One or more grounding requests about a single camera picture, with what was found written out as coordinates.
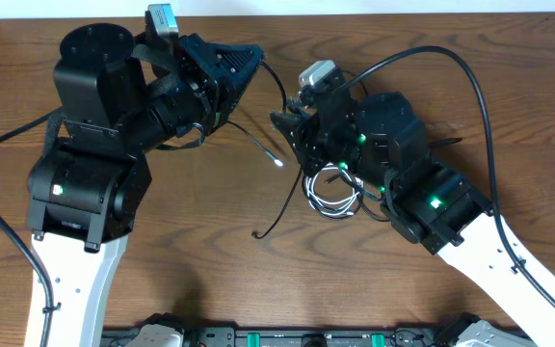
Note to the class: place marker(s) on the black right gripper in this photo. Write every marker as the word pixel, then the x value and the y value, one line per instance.
pixel 307 147

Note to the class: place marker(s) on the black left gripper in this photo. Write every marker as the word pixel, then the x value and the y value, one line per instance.
pixel 201 62

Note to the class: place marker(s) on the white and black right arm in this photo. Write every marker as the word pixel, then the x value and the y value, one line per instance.
pixel 385 145

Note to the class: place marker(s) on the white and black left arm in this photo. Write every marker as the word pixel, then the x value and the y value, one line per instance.
pixel 122 96

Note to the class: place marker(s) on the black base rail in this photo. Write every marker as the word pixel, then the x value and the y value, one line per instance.
pixel 168 330

